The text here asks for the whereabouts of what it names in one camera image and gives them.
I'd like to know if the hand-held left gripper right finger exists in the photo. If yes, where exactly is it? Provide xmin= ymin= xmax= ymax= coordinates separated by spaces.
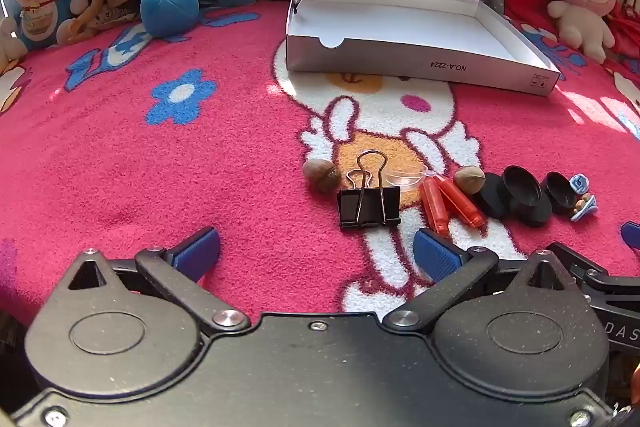
xmin=384 ymin=228 xmax=583 ymax=334

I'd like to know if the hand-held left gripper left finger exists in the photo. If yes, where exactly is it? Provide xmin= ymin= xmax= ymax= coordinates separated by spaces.
xmin=65 ymin=227 xmax=251 ymax=335

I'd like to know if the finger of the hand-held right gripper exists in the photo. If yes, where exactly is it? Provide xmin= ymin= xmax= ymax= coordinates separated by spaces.
xmin=621 ymin=222 xmax=640 ymax=251
xmin=547 ymin=241 xmax=640 ymax=305

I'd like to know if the blue hair clip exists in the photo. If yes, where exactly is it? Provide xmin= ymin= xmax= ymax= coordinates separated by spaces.
xmin=570 ymin=174 xmax=598 ymax=222

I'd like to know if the black round cap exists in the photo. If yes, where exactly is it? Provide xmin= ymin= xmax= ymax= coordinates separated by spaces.
xmin=501 ymin=166 xmax=553 ymax=228
xmin=542 ymin=172 xmax=583 ymax=215
xmin=472 ymin=173 xmax=511 ymax=220

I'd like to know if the brown walnut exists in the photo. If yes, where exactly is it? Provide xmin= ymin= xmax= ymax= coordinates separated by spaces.
xmin=302 ymin=158 xmax=342 ymax=194
xmin=453 ymin=166 xmax=487 ymax=194

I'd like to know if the clear plastic lid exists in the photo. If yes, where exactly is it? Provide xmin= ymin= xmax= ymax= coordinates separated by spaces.
xmin=382 ymin=164 xmax=436 ymax=194

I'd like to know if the large black binder clip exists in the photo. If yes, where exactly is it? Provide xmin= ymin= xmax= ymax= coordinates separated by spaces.
xmin=337 ymin=150 xmax=402 ymax=229

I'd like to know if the white cardboard box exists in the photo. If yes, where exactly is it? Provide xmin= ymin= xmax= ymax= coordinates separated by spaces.
xmin=285 ymin=0 xmax=562 ymax=98

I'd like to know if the pink printed blanket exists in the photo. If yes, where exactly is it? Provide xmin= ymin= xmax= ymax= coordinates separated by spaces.
xmin=0 ymin=0 xmax=640 ymax=323

